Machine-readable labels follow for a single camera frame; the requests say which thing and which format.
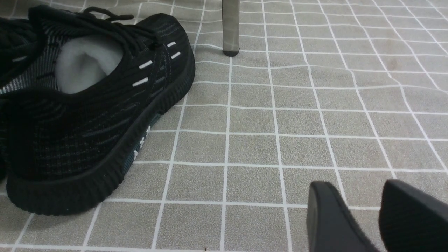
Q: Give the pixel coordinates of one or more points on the grey grid-pattern cloth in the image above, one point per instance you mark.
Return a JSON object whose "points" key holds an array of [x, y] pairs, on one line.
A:
{"points": [[353, 92]]}

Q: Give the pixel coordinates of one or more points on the black knit sneaker left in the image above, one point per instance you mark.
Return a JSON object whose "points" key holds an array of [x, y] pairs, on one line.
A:
{"points": [[17, 41]]}

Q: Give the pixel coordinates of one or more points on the black knit sneaker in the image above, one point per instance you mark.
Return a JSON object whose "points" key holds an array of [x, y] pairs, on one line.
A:
{"points": [[17, 41], [95, 87]]}

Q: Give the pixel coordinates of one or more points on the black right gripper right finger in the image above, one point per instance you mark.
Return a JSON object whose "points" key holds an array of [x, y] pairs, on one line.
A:
{"points": [[411, 220]]}

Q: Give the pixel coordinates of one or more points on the black knit sneaker right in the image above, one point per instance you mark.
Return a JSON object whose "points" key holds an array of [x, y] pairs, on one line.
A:
{"points": [[95, 87]]}

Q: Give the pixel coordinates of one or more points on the stainless steel shoe rack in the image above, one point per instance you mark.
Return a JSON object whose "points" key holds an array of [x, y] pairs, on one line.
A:
{"points": [[230, 27]]}

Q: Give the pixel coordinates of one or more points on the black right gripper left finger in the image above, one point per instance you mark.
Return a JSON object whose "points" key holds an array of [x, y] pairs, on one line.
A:
{"points": [[330, 225]]}

